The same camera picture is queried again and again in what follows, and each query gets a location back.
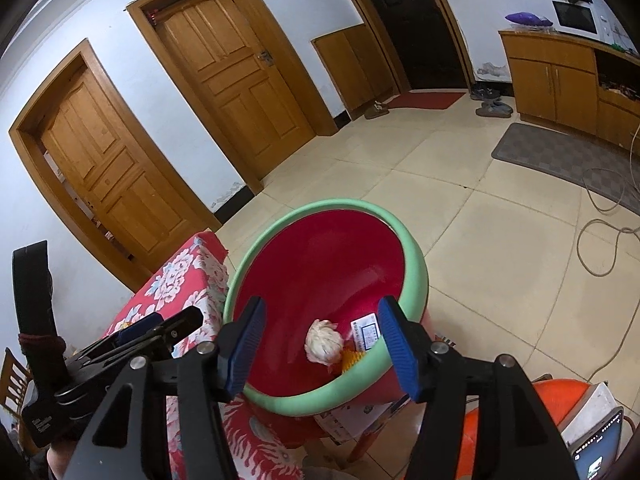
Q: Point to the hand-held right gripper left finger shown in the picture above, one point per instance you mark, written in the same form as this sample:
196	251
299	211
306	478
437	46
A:
245	350

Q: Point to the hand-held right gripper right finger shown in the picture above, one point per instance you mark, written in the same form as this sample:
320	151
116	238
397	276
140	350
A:
400	350

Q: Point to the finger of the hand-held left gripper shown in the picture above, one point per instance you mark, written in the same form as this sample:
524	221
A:
142	324
180	325

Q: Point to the white medicine box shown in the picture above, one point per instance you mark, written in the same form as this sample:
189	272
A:
367	331

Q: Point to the small yellow foam fruit net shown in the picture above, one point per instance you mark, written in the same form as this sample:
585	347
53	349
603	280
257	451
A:
356	360

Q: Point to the white tissue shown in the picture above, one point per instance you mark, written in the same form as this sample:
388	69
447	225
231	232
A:
324	341

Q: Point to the green-rimmed red basin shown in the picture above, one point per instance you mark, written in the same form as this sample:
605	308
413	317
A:
320	260

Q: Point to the person's left forearm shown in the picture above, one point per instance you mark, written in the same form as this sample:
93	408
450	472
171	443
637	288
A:
59	462

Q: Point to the wooden chair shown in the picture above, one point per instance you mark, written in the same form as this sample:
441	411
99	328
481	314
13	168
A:
12	380

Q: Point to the red floral tablecloth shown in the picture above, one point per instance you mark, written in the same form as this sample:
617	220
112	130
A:
185	270

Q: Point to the dark red cloth band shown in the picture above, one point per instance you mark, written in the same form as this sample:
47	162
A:
42	346

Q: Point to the white cardboard box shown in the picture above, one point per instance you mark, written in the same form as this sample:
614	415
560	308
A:
350	417

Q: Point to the orange plastic stool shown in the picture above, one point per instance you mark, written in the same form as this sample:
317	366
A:
555	395

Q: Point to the wooden panel door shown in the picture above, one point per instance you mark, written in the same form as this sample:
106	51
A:
230	75
110	160

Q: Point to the white electronic device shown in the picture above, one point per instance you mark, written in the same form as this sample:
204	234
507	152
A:
590	405

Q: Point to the black smartphone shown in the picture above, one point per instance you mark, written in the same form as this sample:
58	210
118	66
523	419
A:
600	450

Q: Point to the brown slippers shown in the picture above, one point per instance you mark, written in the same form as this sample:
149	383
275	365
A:
376	110

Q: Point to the grey floor mat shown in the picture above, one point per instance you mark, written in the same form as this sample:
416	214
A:
550	155

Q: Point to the red doormat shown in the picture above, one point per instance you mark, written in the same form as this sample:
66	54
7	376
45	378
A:
425	100

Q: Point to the grey shoe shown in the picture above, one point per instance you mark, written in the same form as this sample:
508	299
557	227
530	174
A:
495	110
484	93

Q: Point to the red door ornament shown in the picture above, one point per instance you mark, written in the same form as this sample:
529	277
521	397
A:
155	16

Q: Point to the wooden cabinet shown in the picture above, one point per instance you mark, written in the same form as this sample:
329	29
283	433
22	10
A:
550	80

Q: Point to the dark entrance door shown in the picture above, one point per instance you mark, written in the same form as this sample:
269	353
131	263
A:
410	30

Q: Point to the purple bag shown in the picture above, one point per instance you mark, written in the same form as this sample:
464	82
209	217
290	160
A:
525	19

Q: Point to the white microwave oven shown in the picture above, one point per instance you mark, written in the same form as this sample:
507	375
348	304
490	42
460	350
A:
577	17

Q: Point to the wooden wall panel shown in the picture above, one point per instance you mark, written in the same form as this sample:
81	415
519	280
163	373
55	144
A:
355	70

